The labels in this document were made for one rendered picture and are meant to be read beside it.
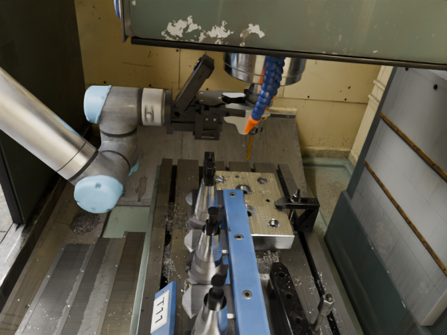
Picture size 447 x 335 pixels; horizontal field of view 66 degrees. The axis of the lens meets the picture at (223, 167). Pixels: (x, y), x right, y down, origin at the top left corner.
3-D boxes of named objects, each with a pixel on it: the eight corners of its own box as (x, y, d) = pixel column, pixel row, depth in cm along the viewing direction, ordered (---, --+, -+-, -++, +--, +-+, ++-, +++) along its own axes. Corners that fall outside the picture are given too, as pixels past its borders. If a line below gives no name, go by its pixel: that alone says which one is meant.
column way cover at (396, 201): (416, 330, 81) (555, 143, 52) (344, 201, 120) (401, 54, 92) (436, 330, 82) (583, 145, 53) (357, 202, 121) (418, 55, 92)
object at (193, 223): (219, 238, 58) (220, 228, 57) (183, 232, 58) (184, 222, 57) (223, 214, 63) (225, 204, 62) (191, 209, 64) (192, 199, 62)
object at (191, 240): (183, 255, 53) (183, 251, 53) (184, 230, 58) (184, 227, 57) (228, 256, 54) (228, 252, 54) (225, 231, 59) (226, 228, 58)
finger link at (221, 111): (246, 112, 70) (205, 106, 71) (247, 104, 69) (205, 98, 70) (243, 121, 66) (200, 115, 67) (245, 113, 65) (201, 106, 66)
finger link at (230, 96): (257, 115, 79) (219, 117, 76) (261, 92, 76) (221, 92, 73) (262, 121, 77) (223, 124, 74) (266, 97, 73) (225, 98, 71)
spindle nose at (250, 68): (316, 88, 63) (335, 18, 57) (234, 88, 59) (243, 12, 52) (283, 60, 76) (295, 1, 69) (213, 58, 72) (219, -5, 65)
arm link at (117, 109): (95, 115, 74) (90, 78, 70) (146, 118, 76) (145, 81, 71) (85, 133, 68) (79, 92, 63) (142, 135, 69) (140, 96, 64)
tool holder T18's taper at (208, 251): (225, 272, 49) (231, 239, 46) (195, 277, 48) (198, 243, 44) (218, 249, 53) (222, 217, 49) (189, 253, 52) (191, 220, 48)
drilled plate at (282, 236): (206, 247, 91) (207, 234, 88) (204, 182, 115) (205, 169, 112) (290, 248, 93) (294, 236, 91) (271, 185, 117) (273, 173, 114)
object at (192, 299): (181, 320, 44) (181, 317, 44) (182, 286, 49) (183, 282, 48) (235, 320, 45) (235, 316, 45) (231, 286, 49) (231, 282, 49)
